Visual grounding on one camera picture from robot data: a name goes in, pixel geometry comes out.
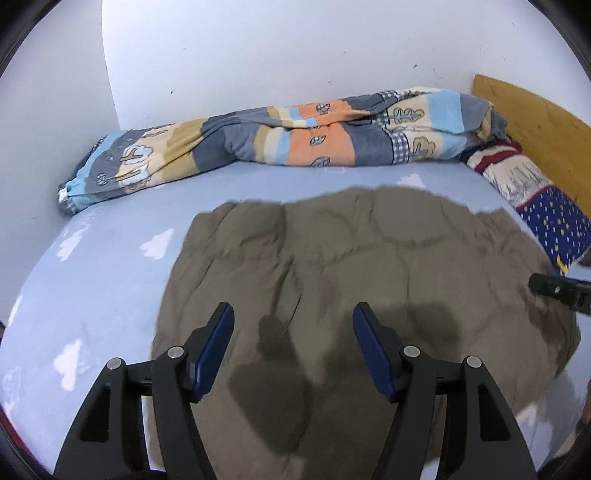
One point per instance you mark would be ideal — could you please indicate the navy star patterned pillow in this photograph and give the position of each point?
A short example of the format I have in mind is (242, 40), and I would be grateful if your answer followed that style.
(560, 226)

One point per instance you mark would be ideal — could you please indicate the wooden headboard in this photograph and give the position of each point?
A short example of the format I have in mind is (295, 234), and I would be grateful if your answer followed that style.
(556, 140)

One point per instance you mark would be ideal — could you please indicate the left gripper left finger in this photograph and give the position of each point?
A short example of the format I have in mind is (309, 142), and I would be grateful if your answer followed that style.
(106, 439)

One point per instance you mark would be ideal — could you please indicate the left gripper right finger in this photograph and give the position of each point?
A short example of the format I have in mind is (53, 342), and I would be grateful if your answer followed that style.
(482, 439)

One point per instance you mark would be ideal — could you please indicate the olive green puffer jacket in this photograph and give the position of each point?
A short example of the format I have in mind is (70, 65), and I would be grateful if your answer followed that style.
(294, 398)

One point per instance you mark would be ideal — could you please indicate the light blue bed sheet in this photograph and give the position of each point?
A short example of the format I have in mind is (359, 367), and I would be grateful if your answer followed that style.
(96, 291)

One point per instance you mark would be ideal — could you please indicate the patchwork patterned quilt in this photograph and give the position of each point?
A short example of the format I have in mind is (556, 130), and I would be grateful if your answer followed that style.
(390, 127)

